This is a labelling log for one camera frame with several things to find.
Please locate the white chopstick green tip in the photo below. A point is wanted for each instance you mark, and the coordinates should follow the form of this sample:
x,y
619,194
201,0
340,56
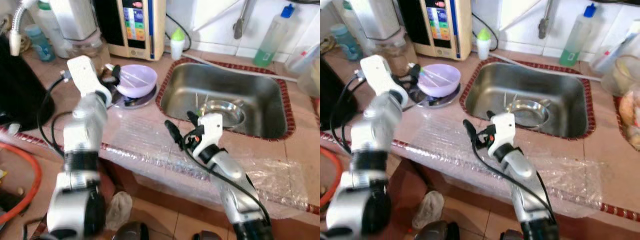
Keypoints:
x,y
437,76
135,76

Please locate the purple plastic bowl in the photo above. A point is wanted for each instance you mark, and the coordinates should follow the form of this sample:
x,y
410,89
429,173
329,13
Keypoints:
x,y
442,87
140,87

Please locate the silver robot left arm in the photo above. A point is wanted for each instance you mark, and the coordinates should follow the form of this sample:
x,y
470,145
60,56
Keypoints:
x,y
82,132
367,135

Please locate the clear bubble wrap sheet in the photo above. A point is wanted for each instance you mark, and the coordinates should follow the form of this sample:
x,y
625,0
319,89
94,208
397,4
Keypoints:
x,y
440,145
150,145

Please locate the glass jar brown contents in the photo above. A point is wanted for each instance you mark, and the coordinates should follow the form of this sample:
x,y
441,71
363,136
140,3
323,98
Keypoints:
x,y
90,50
395,50

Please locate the round steel bowl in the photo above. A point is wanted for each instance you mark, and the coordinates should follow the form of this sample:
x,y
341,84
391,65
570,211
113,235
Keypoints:
x,y
227,117
530,116

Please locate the beige black water ionizer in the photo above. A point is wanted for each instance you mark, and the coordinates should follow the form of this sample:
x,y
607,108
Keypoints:
x,y
462,30
155,30

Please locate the white appliance housing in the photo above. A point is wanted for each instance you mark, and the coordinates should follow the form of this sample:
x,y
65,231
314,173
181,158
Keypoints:
x,y
75,20
375,20

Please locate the small white bottle green cap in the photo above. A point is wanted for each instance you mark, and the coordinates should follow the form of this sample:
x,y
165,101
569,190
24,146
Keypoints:
x,y
483,47
177,47

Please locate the small teal bottle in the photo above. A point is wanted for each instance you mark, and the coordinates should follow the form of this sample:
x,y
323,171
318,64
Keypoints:
x,y
347,45
40,45

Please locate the black kettle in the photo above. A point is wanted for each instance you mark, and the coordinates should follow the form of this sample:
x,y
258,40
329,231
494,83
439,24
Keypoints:
x,y
335,95
20,90

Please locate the stainless steel sink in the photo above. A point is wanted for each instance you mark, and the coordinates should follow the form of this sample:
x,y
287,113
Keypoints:
x,y
260,100
570,100

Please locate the white jug green lid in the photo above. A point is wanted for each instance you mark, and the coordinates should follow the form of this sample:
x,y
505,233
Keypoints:
x,y
350,15
50,30

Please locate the wide clear glass jar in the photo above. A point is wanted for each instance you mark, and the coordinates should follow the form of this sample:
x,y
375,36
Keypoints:
x,y
622,80
312,80

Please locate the white squeeze tube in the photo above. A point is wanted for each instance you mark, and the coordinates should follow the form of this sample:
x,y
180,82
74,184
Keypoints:
x,y
625,42
312,52

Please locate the dark robot right foot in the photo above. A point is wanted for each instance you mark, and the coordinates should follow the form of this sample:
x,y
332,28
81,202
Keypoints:
x,y
511,235
207,236

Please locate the dark robot foot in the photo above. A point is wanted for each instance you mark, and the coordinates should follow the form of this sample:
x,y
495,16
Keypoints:
x,y
437,232
511,235
130,232
207,236

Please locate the metal faucet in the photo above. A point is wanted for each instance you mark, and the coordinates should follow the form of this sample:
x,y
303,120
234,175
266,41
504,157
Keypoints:
x,y
239,27
544,27

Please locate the dark robot left foot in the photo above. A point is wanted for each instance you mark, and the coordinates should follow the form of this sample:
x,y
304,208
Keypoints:
x,y
130,232
437,232

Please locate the green dish soap bottle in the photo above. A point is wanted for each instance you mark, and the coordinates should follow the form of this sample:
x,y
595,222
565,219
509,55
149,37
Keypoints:
x,y
270,40
575,40

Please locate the orange rimmed basin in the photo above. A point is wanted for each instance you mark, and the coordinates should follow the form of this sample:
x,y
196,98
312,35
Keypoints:
x,y
340,175
36,175

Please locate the clear bag of food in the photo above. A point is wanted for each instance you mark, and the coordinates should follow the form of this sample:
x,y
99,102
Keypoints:
x,y
631,120

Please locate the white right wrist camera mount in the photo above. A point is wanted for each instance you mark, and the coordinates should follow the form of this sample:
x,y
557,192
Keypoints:
x,y
210,130
504,130

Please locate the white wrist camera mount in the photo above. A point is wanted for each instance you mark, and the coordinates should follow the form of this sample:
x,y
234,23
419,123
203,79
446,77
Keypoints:
x,y
377,72
85,75
504,130
210,130

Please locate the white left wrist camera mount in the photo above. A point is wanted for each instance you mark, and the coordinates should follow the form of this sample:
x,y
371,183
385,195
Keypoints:
x,y
85,75
377,72

